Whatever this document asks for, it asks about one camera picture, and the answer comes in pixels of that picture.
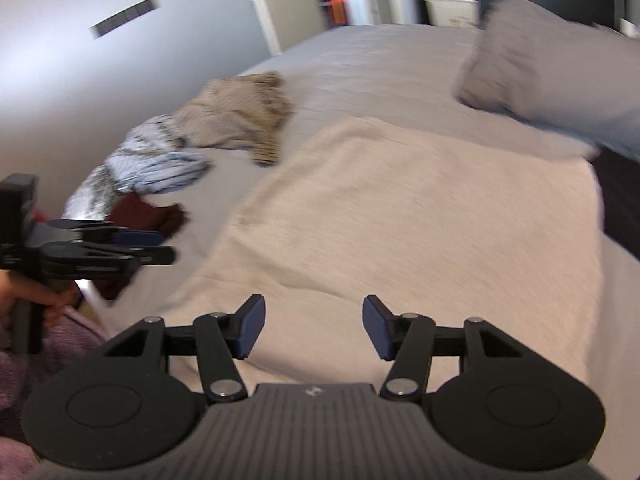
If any dark wall strip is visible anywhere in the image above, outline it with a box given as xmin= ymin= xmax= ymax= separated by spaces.
xmin=89 ymin=0 xmax=162 ymax=40

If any cream fleece sweater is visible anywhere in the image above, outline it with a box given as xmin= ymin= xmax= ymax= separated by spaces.
xmin=102 ymin=116 xmax=608 ymax=401

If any white storage box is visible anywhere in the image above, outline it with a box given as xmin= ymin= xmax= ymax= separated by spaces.
xmin=421 ymin=0 xmax=481 ymax=28

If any grey bed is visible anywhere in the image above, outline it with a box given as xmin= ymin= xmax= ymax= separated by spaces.
xmin=62 ymin=22 xmax=640 ymax=480

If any beige striped garment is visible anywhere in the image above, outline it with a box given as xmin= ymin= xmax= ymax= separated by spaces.
xmin=175 ymin=71 xmax=296 ymax=167

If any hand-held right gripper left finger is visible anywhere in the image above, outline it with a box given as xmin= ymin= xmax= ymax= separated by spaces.
xmin=102 ymin=294 xmax=267 ymax=403

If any person's left hand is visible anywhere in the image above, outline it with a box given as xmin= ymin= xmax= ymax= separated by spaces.
xmin=0 ymin=269 xmax=83 ymax=322

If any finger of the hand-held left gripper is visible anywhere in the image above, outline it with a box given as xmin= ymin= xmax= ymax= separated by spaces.
xmin=42 ymin=242 xmax=177 ymax=283
xmin=47 ymin=217 xmax=165 ymax=250

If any blue striped garment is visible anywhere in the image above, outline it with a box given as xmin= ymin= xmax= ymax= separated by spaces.
xmin=62 ymin=114 xmax=216 ymax=221

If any person's left forearm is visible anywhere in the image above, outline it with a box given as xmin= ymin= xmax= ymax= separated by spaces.
xmin=0 ymin=305 xmax=108 ymax=461

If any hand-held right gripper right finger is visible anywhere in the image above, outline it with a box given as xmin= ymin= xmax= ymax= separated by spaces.
xmin=362 ymin=295 xmax=526 ymax=403

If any grey pillow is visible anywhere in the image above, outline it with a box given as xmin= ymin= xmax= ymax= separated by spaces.
xmin=452 ymin=0 xmax=640 ymax=161

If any maroon garment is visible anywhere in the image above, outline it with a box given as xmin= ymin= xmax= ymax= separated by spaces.
xmin=87 ymin=194 xmax=190 ymax=302

